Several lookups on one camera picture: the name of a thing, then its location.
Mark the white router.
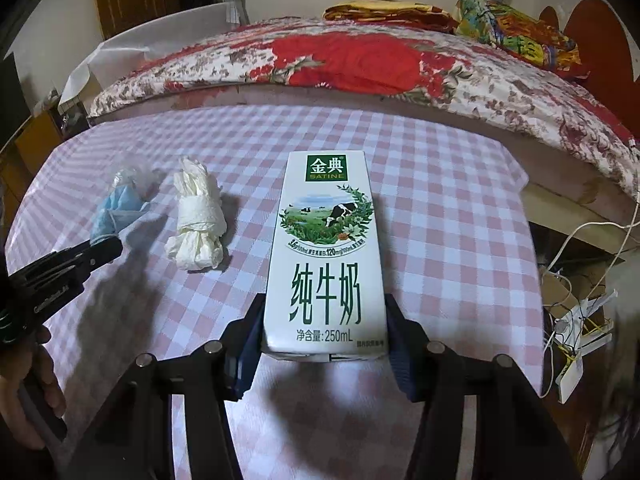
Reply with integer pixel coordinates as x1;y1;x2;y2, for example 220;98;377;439
551;289;618;404

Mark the yellow folded blanket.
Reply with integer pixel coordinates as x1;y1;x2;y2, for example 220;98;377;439
323;0;459;34

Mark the green white milk carton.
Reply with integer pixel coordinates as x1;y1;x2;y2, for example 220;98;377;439
262;151;387;362

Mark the left hand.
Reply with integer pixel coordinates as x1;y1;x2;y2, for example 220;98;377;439
1;326;66;451

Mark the red floral bed quilt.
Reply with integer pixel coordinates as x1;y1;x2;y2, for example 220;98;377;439
89;18;639;195

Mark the pink checkered tablecloth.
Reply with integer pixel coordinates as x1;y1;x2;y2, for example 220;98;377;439
6;106;542;465

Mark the white charging cable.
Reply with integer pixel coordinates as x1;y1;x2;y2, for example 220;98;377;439
541;199;640;399

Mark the colourful patterned pillow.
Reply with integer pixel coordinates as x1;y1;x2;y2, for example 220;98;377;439
456;0;589;79

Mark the red heart-shaped headboard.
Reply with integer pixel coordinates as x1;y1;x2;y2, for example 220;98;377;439
563;0;639;96

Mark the white tissue bundle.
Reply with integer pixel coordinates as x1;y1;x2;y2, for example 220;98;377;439
165;157;228;272

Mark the blue face mask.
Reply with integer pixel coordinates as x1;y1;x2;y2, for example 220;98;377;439
90;184;146;245

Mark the white cloth covered furniture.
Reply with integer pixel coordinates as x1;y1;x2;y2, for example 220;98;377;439
58;2;240;105

